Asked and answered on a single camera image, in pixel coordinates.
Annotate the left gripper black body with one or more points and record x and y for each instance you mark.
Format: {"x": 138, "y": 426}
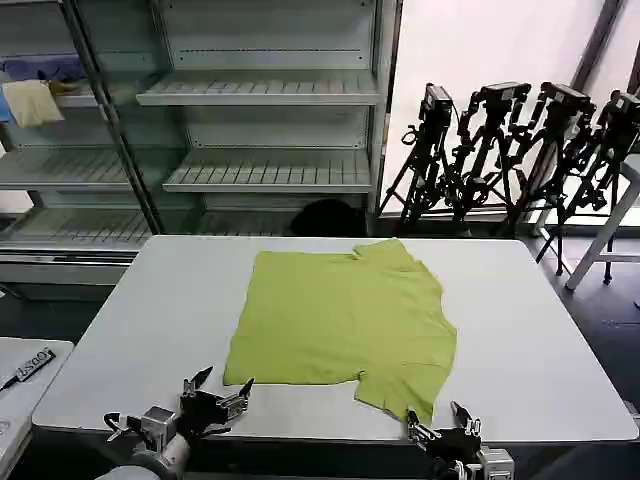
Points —
{"x": 205, "y": 412}

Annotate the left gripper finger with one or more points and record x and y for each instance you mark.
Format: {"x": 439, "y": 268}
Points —
{"x": 194, "y": 385}
{"x": 239, "y": 402}

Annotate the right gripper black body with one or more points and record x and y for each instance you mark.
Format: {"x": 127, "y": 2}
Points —
{"x": 455, "y": 445}

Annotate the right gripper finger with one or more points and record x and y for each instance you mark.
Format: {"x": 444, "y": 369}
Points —
{"x": 471, "y": 426}
{"x": 420, "y": 432}

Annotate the green t-shirt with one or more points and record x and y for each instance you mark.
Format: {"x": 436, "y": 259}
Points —
{"x": 345, "y": 325}

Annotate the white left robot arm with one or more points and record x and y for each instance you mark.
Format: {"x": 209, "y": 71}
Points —
{"x": 160, "y": 440}

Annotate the black label plate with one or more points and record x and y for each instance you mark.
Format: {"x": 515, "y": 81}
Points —
{"x": 30, "y": 365}

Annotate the small white side table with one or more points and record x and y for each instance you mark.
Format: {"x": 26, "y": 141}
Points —
{"x": 25, "y": 415}

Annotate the black round bag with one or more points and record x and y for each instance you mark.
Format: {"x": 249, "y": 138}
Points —
{"x": 327, "y": 217}

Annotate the grey metal shelf unit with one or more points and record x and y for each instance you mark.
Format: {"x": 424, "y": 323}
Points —
{"x": 270, "y": 130}

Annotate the black camera tripod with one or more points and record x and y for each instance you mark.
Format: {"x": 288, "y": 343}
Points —
{"x": 607, "y": 145}
{"x": 555, "y": 130}
{"x": 487, "y": 145}
{"x": 425, "y": 160}

